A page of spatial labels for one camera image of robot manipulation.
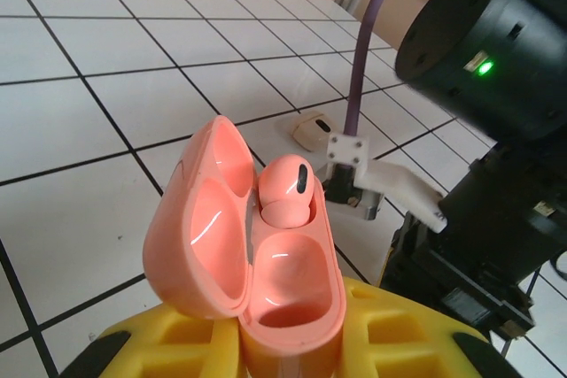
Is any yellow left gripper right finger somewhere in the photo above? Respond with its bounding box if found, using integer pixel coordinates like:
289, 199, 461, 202
338, 275, 520, 378

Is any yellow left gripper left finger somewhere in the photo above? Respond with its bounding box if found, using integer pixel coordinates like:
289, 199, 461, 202
60, 302, 244, 378

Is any pink earbud charging case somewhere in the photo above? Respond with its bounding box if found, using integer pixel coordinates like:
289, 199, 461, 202
142, 115, 347, 378

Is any pink wireless earbud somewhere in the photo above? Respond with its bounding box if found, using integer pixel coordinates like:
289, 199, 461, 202
257, 154, 317, 229

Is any beige earbud charging case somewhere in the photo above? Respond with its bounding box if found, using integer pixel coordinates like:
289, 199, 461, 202
290, 111, 338, 154

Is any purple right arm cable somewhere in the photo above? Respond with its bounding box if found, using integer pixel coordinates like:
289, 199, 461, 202
344, 0, 464, 138

